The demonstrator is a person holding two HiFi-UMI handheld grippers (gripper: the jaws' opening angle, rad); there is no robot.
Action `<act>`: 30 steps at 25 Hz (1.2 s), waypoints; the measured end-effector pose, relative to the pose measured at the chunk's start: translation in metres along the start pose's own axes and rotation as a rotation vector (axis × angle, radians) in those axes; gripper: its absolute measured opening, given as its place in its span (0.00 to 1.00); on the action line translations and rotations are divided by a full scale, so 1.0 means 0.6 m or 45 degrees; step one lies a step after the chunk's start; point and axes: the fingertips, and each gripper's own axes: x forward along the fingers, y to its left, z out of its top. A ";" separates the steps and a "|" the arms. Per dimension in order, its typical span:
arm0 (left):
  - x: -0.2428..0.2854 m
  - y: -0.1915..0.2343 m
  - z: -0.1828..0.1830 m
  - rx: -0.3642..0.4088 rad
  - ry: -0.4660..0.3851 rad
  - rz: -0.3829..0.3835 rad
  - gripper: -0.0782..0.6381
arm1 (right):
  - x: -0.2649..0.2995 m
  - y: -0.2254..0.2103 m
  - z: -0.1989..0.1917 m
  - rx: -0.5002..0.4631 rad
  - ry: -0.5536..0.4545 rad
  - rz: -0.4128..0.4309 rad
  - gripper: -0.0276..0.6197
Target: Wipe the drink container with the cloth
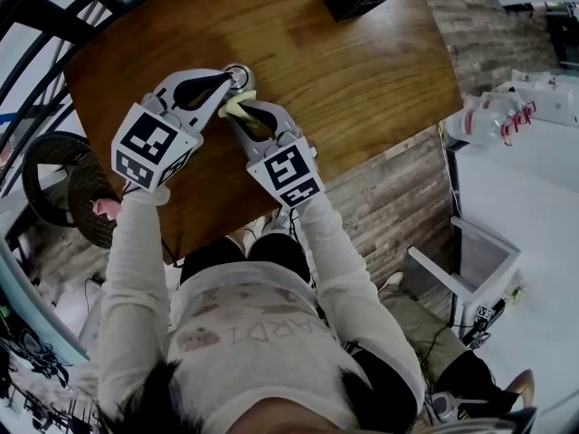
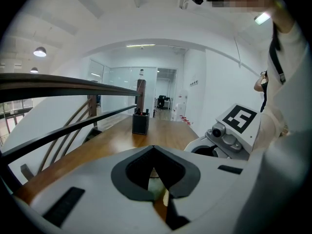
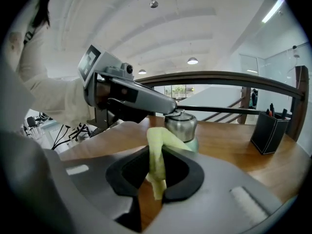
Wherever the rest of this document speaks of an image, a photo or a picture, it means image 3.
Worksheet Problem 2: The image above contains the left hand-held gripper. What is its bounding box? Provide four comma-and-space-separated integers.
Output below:
77, 44, 178, 131

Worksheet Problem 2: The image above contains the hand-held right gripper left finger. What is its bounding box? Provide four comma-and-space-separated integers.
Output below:
43, 144, 150, 234

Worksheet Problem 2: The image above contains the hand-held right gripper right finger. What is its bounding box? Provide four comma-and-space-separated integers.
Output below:
143, 146, 290, 234

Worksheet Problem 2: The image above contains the yellow-green cloth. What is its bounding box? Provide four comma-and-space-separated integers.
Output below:
145, 127, 195, 201

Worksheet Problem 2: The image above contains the person's left hand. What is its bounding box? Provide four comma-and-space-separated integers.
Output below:
97, 83, 111, 108

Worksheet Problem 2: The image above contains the black tripod stand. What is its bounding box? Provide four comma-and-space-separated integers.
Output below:
50, 123, 91, 151

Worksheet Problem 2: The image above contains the dark wooden railing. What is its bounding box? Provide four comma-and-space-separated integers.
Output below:
135, 65, 311, 142

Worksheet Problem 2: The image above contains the black office chair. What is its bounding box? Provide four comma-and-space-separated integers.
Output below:
25, 116, 42, 137

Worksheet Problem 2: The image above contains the black leather pen holder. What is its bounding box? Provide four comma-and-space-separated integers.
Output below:
250, 111, 290, 156

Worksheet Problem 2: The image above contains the person's torso in white sweater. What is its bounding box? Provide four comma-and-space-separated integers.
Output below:
4, 20, 51, 84

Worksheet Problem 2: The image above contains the ceiling tube light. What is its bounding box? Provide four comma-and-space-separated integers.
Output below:
261, 0, 285, 24

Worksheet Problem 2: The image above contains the black printed neck strap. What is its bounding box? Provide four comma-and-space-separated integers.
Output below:
23, 24, 38, 46

